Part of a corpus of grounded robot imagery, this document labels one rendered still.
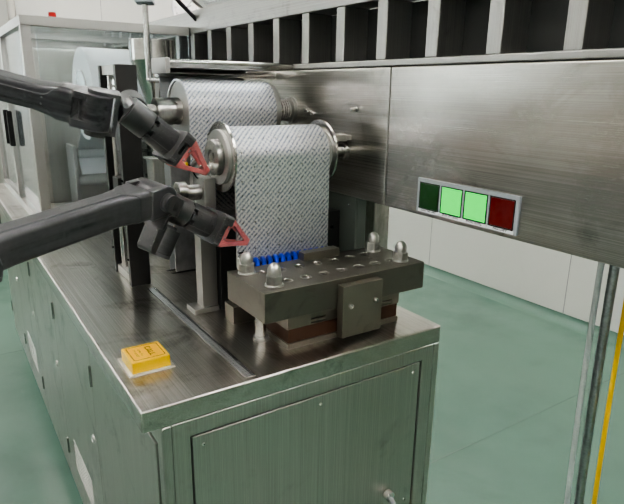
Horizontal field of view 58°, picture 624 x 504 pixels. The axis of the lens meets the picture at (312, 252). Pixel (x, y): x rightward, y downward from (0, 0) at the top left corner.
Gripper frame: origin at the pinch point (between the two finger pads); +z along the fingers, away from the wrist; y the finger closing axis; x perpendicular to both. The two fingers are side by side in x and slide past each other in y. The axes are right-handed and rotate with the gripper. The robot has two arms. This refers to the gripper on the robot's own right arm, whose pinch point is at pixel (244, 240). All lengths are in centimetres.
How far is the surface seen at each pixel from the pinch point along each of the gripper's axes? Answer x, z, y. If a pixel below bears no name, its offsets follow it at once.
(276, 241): 2.8, 7.3, 0.3
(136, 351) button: -26.7, -15.9, 9.1
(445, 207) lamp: 22.9, 21.1, 28.7
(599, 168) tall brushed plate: 33, 16, 58
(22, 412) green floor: -112, 22, -148
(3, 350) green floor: -112, 23, -221
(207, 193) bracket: 5.8, -9.1, -7.1
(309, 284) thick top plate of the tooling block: -2.2, 5.7, 19.6
